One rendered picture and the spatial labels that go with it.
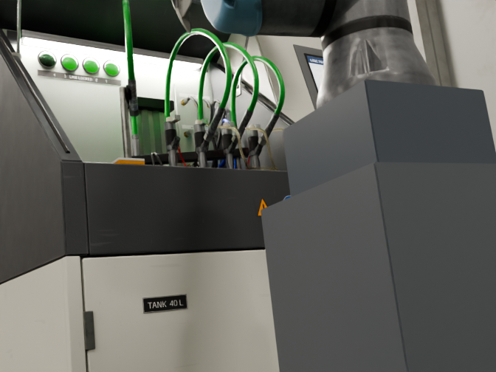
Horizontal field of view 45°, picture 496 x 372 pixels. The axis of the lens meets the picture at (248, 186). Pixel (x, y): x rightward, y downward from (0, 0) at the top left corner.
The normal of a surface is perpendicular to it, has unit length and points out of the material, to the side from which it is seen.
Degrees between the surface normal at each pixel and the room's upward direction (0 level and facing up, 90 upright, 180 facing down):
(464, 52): 90
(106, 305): 90
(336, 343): 90
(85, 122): 90
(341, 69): 73
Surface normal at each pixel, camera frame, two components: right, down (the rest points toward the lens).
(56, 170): -0.82, -0.02
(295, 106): 0.51, -0.45
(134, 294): 0.55, -0.22
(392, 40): 0.16, -0.50
